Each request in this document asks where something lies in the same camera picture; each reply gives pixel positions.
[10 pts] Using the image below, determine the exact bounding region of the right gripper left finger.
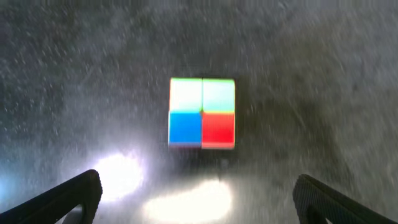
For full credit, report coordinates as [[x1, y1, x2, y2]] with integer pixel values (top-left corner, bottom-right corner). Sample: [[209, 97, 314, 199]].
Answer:
[[0, 169, 103, 224]]

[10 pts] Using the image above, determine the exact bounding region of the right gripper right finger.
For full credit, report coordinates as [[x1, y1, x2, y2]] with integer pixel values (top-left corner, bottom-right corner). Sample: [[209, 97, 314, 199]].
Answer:
[[292, 174, 397, 224]]

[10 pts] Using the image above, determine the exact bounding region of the many-coloured puzzle cube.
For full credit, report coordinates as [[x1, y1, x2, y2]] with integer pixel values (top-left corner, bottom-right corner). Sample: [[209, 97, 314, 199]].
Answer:
[[167, 77, 236, 151]]

